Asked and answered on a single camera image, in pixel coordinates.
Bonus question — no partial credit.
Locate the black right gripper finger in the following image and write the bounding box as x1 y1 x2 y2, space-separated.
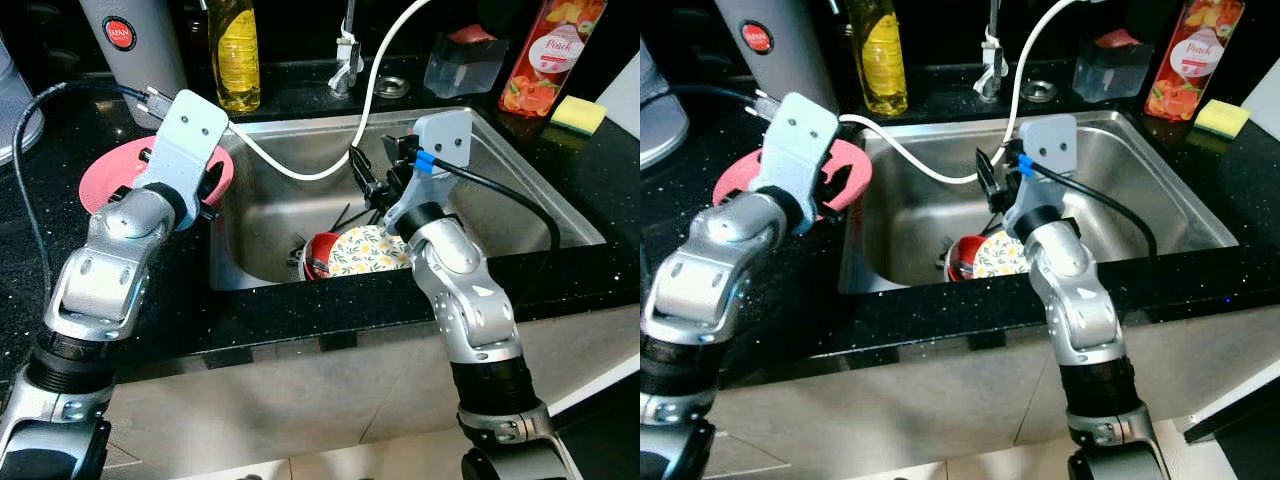
349 147 386 216
974 147 1004 213

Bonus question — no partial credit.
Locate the pink-rimmed lemon print plate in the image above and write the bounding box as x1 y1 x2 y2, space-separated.
712 138 874 223
327 224 414 279
78 136 237 217
971 231 1033 280

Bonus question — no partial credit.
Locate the red bowl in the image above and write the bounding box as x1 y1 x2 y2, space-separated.
943 234 991 284
298 231 343 282

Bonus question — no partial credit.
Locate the stainless steel sink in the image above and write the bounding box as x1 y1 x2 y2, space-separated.
207 107 609 294
837 109 1242 297

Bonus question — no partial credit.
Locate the clear plastic sponge holder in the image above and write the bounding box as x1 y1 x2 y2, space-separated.
423 38 510 100
1071 42 1150 104

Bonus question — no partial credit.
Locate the chrome faucet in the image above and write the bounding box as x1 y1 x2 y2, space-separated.
977 0 1007 103
328 0 364 99

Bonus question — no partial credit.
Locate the yellow liquid bottle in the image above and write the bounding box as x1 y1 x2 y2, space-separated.
845 0 910 118
206 0 263 114

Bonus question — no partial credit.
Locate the grey canister with red label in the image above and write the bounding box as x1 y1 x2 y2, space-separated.
712 0 814 113
78 0 190 131

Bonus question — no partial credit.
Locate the yellow sponge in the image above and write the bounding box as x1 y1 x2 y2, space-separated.
549 95 609 137
1192 98 1254 142

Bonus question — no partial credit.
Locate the grey appliance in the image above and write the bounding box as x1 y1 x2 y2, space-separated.
640 40 691 171
0 35 47 168

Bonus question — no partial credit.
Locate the peach dish soap bottle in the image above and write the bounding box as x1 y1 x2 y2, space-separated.
497 0 609 120
1144 0 1247 124

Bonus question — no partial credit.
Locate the white board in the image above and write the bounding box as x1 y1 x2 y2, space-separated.
598 48 641 141
1240 62 1280 171

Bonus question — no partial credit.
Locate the beige cabinet front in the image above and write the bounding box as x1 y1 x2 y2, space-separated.
705 305 1280 480
95 303 641 480

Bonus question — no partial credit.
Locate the black panel with white edge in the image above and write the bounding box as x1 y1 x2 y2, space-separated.
540 352 641 480
1180 375 1280 480

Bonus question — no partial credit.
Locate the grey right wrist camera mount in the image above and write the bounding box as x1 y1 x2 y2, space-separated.
385 109 474 226
1003 113 1080 236

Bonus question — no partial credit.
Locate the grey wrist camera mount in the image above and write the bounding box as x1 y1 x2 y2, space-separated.
1003 113 1080 236
133 89 230 201
757 91 842 223
385 109 474 226

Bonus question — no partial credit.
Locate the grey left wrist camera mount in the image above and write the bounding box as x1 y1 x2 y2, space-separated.
757 91 842 223
133 89 230 201

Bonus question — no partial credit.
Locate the white hose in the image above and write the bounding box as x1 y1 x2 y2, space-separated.
226 0 433 184
838 0 1083 186

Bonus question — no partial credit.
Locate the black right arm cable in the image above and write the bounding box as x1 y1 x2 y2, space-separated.
1018 152 1159 263
415 150 561 253

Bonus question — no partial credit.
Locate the black power cable with plug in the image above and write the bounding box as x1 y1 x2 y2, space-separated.
12 80 179 301
668 84 786 113

